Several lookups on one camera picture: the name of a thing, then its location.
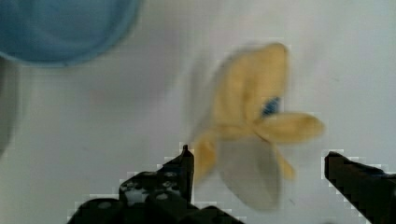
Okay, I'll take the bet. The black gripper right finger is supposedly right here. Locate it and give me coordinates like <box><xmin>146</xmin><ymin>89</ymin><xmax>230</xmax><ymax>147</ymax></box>
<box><xmin>324</xmin><ymin>151</ymin><xmax>396</xmax><ymax>224</ymax></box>

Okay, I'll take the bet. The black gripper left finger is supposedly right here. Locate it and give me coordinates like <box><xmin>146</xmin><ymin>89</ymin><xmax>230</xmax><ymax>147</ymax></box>
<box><xmin>66</xmin><ymin>146</ymin><xmax>245</xmax><ymax>224</ymax></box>

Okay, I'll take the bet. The yellow plush banana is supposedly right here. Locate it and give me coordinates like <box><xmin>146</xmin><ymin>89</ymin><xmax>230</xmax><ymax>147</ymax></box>
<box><xmin>192</xmin><ymin>43</ymin><xmax>324</xmax><ymax>211</ymax></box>

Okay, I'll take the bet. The blue bowl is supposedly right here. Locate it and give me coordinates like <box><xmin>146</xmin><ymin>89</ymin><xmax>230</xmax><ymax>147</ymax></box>
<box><xmin>0</xmin><ymin>0</ymin><xmax>144</xmax><ymax>67</ymax></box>

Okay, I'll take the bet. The grey round plate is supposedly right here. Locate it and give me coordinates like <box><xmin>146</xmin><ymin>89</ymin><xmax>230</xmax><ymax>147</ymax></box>
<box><xmin>0</xmin><ymin>58</ymin><xmax>20</xmax><ymax>155</ymax></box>

